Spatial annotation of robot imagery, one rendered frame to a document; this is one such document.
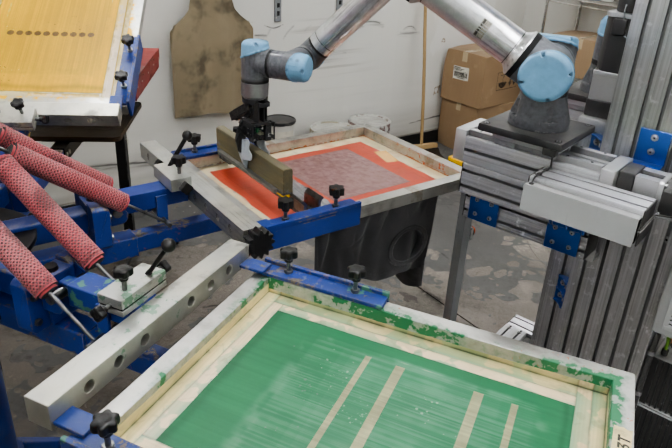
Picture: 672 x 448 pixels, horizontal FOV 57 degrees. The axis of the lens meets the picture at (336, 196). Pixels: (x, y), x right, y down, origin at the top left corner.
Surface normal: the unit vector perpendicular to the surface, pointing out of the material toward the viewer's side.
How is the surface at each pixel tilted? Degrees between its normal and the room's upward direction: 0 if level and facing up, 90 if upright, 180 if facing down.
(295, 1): 90
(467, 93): 91
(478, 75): 90
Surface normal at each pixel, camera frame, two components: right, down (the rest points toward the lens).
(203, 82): 0.81, 0.27
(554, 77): -0.24, 0.45
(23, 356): 0.05, -0.91
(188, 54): 0.45, 0.36
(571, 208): -0.65, 0.29
